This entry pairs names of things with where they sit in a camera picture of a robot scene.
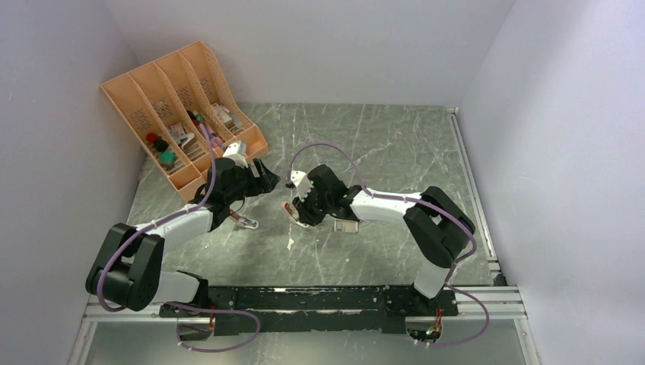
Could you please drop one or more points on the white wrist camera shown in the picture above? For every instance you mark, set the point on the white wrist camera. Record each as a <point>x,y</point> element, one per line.
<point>301,183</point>
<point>236,151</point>

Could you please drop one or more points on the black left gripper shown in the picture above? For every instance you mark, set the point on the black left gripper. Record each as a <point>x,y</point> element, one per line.
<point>264,183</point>

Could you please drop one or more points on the cardboard staple tray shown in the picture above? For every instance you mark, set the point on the cardboard staple tray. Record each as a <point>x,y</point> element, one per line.
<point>343,226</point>

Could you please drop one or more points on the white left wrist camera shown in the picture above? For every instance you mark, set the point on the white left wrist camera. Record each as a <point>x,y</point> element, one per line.
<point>236,151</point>

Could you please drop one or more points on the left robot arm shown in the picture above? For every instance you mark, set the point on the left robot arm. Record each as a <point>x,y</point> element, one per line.
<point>127,272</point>

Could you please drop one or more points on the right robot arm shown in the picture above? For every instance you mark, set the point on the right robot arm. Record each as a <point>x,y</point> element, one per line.
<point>439,227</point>

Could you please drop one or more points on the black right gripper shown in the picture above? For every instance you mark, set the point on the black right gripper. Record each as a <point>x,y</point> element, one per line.
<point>305,214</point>

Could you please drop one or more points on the green stamp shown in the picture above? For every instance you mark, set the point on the green stamp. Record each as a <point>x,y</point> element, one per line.
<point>167,160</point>

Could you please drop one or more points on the black round stamp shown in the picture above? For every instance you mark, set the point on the black round stamp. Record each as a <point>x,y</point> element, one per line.
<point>160,145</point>

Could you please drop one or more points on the peach plastic file organizer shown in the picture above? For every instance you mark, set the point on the peach plastic file organizer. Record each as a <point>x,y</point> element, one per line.
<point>158,94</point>

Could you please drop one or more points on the red round stamp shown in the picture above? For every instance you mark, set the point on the red round stamp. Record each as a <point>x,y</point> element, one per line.
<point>151,137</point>

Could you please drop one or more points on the grey white stapler in organizer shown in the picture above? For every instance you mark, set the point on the grey white stapler in organizer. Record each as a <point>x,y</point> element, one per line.
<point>187,141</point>

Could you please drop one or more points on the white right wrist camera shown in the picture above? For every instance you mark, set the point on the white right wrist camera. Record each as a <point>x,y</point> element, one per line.
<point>301,183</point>

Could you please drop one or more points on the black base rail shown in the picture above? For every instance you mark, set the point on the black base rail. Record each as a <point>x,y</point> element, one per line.
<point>387,308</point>

